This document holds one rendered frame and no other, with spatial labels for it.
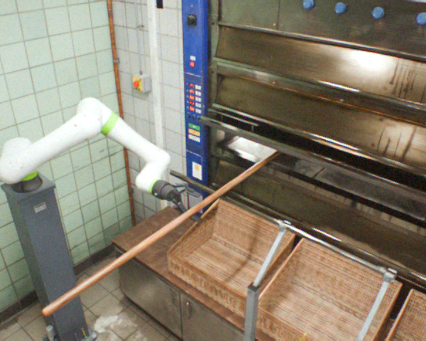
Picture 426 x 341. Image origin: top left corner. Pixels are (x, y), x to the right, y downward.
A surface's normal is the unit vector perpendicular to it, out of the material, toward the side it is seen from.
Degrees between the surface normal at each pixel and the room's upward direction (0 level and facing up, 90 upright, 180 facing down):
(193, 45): 90
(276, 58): 70
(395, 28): 90
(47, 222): 90
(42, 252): 90
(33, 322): 0
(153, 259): 0
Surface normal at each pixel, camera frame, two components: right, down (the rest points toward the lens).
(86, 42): 0.77, 0.33
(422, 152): -0.61, 0.07
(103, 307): 0.00, -0.86
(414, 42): -0.65, 0.38
